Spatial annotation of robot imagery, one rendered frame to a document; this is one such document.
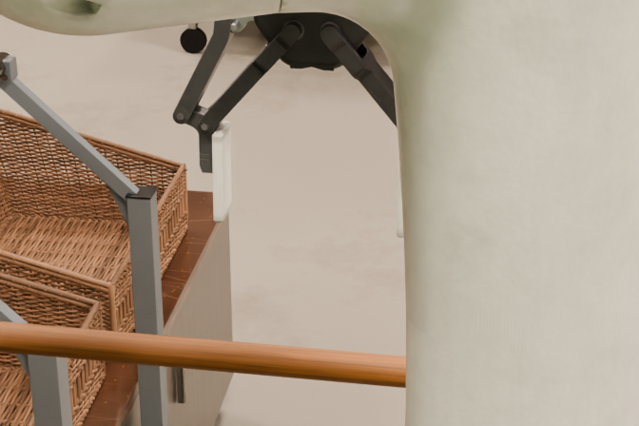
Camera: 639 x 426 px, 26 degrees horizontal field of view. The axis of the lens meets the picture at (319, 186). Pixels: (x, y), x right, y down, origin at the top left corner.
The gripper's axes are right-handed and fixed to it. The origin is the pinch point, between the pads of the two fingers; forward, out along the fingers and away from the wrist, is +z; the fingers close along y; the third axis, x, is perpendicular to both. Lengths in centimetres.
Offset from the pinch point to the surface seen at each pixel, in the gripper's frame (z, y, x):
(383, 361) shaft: 24.7, 3.5, 21.0
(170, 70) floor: 137, -131, 429
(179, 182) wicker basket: 70, -55, 163
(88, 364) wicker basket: 78, -55, 102
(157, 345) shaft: 24.9, -18.4, 20.4
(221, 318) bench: 109, -50, 179
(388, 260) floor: 139, -23, 276
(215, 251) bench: 91, -51, 175
